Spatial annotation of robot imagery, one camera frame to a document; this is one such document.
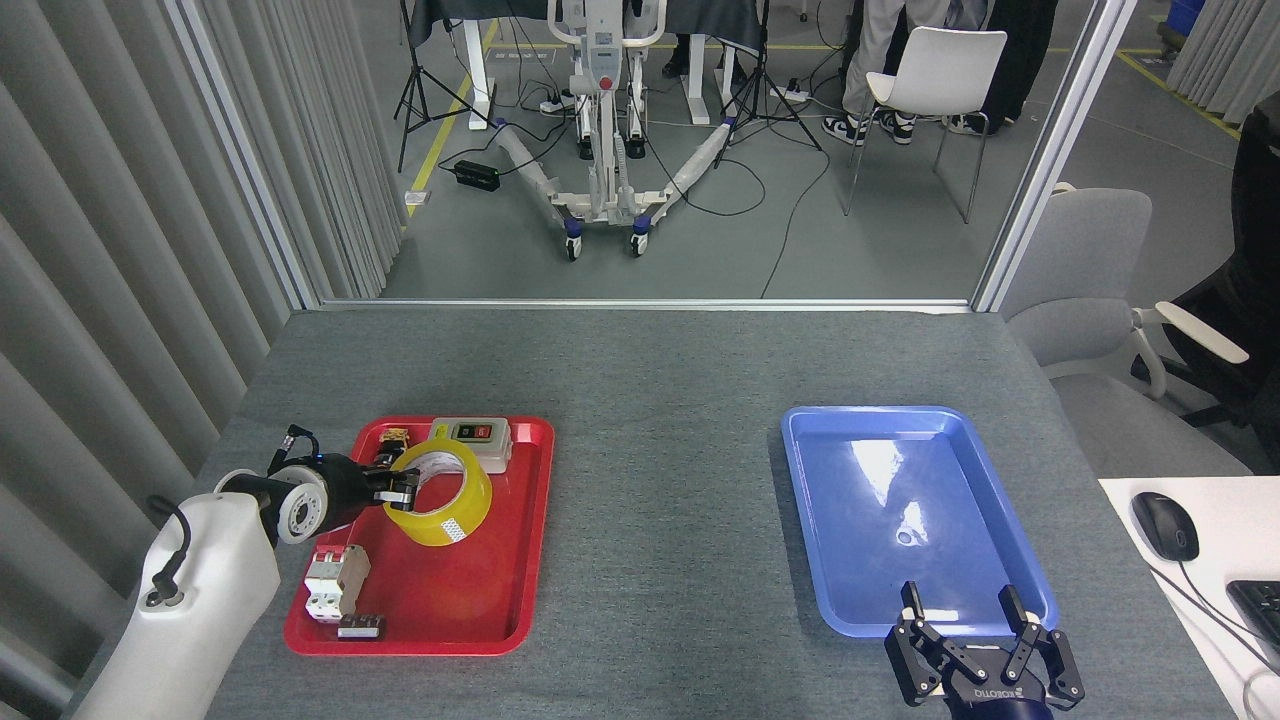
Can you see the white desk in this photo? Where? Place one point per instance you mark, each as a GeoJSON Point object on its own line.
{"type": "Point", "coordinates": [1230, 520]}

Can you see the grey curtain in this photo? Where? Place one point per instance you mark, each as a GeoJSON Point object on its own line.
{"type": "Point", "coordinates": [120, 250]}
{"type": "Point", "coordinates": [1225, 50]}

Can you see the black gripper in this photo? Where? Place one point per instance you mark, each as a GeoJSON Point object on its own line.
{"type": "Point", "coordinates": [1000, 705]}
{"type": "Point", "coordinates": [350, 488]}

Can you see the person's feet behind table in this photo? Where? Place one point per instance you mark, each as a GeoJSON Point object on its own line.
{"type": "Point", "coordinates": [675, 62]}

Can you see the red plastic tray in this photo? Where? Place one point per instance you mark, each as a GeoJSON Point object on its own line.
{"type": "Point", "coordinates": [500, 580]}

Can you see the blue plastic tray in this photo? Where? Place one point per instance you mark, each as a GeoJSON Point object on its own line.
{"type": "Point", "coordinates": [900, 500]}

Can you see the blue bin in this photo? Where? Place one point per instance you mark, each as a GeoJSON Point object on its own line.
{"type": "Point", "coordinates": [1185, 15]}

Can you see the black keyboard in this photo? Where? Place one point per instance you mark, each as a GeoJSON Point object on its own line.
{"type": "Point", "coordinates": [1260, 610]}

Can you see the black office chair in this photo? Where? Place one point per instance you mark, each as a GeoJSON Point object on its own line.
{"type": "Point", "coordinates": [1245, 300]}

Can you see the white circuit breaker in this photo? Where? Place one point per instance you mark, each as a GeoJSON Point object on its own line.
{"type": "Point", "coordinates": [335, 590]}

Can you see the black computer mouse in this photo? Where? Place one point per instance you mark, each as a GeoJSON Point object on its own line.
{"type": "Point", "coordinates": [1165, 525]}

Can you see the black tripod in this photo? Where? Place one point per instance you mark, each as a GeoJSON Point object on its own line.
{"type": "Point", "coordinates": [762, 90]}
{"type": "Point", "coordinates": [415, 80]}

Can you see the black-covered table white legs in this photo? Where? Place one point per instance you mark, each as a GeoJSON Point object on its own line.
{"type": "Point", "coordinates": [700, 15]}

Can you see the black power adapter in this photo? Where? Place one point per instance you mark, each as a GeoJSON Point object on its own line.
{"type": "Point", "coordinates": [477, 175]}

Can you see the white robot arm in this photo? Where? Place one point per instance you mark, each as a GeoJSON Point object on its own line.
{"type": "Point", "coordinates": [190, 600]}

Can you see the black orange push button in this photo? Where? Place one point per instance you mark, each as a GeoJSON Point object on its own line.
{"type": "Point", "coordinates": [395, 440]}

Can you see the white stand on wheels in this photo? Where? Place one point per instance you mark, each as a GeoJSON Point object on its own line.
{"type": "Point", "coordinates": [603, 120]}

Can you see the yellow tape roll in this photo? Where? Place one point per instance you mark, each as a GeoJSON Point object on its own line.
{"type": "Point", "coordinates": [455, 520]}

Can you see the white two-button switch box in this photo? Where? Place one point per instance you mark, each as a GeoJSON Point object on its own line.
{"type": "Point", "coordinates": [495, 440]}

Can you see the white plastic chair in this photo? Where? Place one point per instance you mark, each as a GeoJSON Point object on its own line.
{"type": "Point", "coordinates": [940, 70]}

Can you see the person in chair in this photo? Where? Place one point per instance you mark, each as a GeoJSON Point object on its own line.
{"type": "Point", "coordinates": [880, 30]}

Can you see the white power strip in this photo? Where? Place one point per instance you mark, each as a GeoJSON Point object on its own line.
{"type": "Point", "coordinates": [555, 103]}

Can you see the silver table edge rail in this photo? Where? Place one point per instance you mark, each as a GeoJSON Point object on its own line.
{"type": "Point", "coordinates": [640, 304]}

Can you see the silver post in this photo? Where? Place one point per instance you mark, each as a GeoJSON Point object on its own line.
{"type": "Point", "coordinates": [240, 150]}
{"type": "Point", "coordinates": [1060, 130]}

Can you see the standing person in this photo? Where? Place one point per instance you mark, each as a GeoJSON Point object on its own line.
{"type": "Point", "coordinates": [1025, 50]}

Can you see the grey office chair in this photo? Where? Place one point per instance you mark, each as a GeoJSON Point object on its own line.
{"type": "Point", "coordinates": [1085, 270]}

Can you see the small black terminal block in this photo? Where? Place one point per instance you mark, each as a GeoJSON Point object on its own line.
{"type": "Point", "coordinates": [360, 626]}

